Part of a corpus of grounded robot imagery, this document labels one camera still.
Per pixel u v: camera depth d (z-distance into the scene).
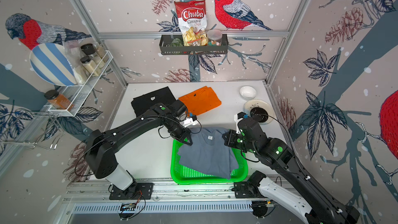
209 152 0.75
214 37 0.83
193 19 0.80
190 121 0.74
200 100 1.11
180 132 0.69
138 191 0.73
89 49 0.80
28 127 0.56
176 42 0.92
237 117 0.63
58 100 0.61
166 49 0.90
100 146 0.47
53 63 0.67
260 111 0.96
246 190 0.73
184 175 0.71
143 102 1.08
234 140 0.58
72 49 0.69
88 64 0.76
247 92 1.10
